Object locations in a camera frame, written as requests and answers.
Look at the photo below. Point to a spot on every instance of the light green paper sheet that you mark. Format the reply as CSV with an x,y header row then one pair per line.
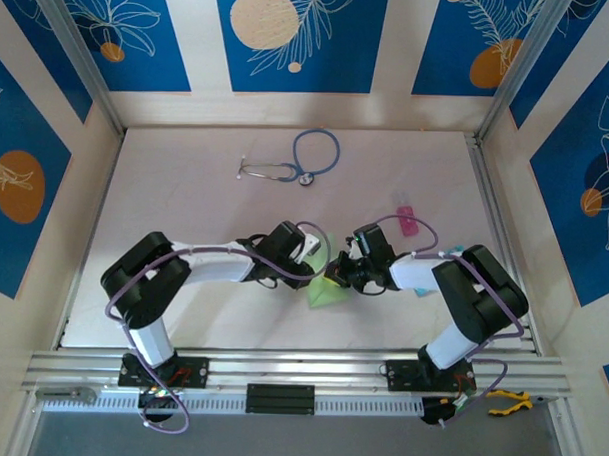
x,y
327,296

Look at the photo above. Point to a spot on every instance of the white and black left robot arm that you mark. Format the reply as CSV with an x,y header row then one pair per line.
x,y
218,265

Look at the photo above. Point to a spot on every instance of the pink plastic box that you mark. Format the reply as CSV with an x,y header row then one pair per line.
x,y
407,221

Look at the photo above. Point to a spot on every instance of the light blue snack packet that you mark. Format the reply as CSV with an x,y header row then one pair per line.
x,y
454,249

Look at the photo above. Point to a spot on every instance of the blue stethoscope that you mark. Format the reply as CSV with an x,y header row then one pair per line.
x,y
332,154

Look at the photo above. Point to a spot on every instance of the black controller box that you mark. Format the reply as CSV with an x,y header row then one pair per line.
x,y
430,412
151,400

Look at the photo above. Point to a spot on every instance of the yellow and black pliers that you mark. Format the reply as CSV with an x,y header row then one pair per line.
x,y
504,395

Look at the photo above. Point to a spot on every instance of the aluminium mounting rail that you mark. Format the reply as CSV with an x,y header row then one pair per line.
x,y
279,367

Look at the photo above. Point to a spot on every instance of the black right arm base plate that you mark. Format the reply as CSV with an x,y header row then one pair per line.
x,y
399,376

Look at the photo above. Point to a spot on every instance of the aluminium table side rail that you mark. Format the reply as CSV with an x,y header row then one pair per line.
x,y
490,204

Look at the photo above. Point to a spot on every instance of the black rail bracket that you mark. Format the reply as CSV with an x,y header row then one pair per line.
x,y
280,398

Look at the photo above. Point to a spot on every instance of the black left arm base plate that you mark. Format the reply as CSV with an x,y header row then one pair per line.
x,y
197,372

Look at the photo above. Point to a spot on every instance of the aluminium frame post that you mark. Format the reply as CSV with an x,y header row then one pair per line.
x,y
520,70
80,60

